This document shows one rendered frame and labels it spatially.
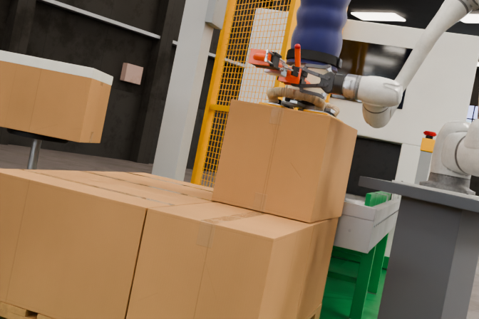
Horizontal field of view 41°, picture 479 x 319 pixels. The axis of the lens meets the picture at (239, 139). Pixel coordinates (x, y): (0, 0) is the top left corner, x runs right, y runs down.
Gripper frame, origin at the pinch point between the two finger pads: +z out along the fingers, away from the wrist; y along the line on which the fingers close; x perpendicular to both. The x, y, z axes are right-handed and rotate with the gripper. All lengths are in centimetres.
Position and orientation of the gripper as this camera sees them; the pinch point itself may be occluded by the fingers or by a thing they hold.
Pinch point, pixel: (292, 75)
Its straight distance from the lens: 249.6
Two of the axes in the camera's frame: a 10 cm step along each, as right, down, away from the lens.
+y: -2.1, 9.8, 0.0
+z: -9.3, -2.0, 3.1
